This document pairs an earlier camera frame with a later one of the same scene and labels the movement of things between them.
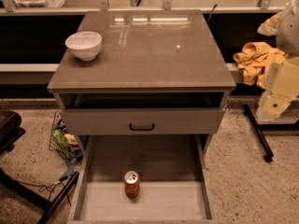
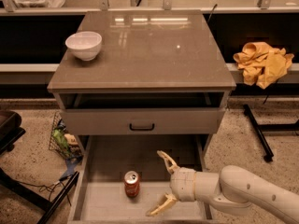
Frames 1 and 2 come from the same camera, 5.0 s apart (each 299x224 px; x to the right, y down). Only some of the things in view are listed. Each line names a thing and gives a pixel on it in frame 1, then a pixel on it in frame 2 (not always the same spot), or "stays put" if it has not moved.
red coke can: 132,183 stays put
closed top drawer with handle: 146,121 stays put
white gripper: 289,32 -> 183,183
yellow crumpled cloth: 255,60 stays put
